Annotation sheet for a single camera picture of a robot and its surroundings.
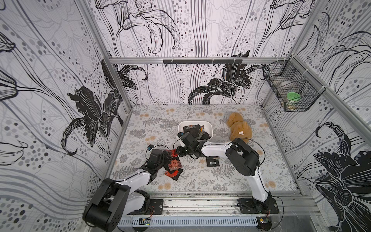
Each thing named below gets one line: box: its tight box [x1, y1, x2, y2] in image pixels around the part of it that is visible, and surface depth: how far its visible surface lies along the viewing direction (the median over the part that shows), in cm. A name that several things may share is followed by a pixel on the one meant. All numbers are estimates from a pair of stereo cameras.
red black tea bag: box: [167, 156, 183, 172], surface depth 88 cm
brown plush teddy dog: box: [226, 112, 253, 144], surface depth 92 cm
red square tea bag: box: [171, 148, 179, 158], surface depth 93 cm
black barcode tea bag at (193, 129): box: [183, 124, 201, 139], surface depth 103 cm
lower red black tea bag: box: [164, 167, 184, 181], surface depth 85 cm
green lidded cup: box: [285, 91, 301, 111], surface depth 81 cm
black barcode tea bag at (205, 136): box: [199, 131, 212, 140], surface depth 100 cm
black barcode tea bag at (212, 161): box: [205, 155, 220, 168], surface depth 90 cm
